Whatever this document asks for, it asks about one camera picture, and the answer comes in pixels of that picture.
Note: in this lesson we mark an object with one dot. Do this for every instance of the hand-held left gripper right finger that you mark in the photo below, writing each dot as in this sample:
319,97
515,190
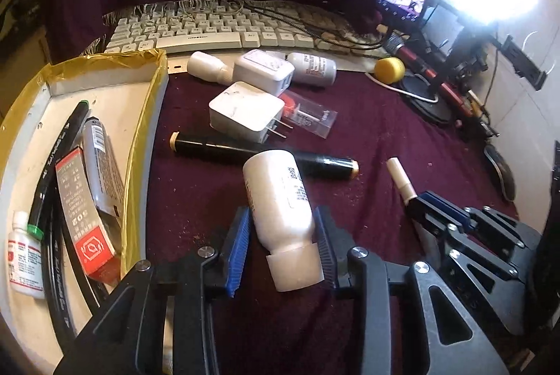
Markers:
326,246

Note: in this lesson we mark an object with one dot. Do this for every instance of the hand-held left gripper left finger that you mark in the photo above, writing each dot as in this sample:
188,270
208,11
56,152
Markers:
236,252

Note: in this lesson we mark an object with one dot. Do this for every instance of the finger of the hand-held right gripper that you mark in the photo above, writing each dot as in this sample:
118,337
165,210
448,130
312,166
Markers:
446,206
437,226

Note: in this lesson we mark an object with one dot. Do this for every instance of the white pen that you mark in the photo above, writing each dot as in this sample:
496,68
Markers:
400,180

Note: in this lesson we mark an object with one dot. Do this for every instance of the white bottle with wide cap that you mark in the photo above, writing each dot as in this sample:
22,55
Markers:
280,200

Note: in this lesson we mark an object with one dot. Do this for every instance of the black marker with cream ends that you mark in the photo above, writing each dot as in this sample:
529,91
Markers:
218,145

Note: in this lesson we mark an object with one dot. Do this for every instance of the clear packet with red item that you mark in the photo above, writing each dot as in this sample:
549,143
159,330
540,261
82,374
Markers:
313,116

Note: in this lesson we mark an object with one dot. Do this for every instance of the white plug charger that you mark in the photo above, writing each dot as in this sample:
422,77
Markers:
262,71
240,110

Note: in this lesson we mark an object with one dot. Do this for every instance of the red and white carton box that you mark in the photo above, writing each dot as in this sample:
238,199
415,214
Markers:
83,226

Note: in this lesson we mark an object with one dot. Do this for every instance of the grey squeeze tube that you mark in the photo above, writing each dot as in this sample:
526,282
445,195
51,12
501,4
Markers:
103,169

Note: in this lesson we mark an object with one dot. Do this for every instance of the black marker with green ends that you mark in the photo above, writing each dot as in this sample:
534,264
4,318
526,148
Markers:
65,147

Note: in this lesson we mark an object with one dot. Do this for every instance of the small white bottle red label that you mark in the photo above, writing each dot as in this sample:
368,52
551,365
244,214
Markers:
26,265

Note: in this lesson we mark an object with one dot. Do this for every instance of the white tray with yellow tape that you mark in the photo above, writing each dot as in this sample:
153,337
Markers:
30,165

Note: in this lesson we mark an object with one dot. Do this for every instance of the dark oval object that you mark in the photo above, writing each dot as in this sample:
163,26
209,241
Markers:
501,173

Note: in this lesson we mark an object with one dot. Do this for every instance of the black round stand base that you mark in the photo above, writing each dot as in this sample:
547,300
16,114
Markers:
431,110

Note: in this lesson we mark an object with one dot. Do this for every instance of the maroon tablecloth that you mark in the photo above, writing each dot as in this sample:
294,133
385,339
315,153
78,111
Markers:
372,130

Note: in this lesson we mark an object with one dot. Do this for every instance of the red and black microphone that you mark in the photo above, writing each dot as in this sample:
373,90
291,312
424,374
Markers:
420,62

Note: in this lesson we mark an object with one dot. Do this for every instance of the yellow foam microphone cover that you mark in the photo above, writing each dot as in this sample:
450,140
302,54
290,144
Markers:
389,70

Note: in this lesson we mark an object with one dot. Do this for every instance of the black clamp holder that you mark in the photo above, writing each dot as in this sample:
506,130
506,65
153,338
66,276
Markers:
525,66

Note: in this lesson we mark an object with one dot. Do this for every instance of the grey labelled bottle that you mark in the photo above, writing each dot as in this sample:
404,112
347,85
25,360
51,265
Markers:
313,69

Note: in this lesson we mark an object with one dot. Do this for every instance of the white bottle with nozzle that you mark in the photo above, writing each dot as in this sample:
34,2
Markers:
203,64

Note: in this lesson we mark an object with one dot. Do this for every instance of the white keyboard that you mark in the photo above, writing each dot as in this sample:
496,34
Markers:
197,33

